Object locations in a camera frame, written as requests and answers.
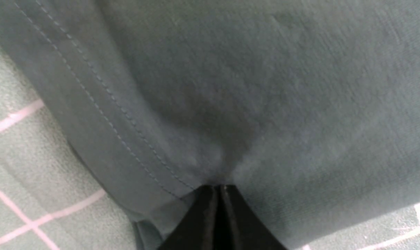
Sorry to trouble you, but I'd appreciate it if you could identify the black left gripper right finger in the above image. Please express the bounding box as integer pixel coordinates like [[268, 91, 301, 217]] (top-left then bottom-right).
[[219, 185, 286, 250]]

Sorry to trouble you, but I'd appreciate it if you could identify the green long-sleeved shirt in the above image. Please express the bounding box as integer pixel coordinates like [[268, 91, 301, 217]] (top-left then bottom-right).
[[0, 0, 420, 250]]

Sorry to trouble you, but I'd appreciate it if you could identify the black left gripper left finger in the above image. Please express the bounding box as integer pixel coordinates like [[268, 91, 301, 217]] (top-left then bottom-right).
[[159, 185, 219, 250]]

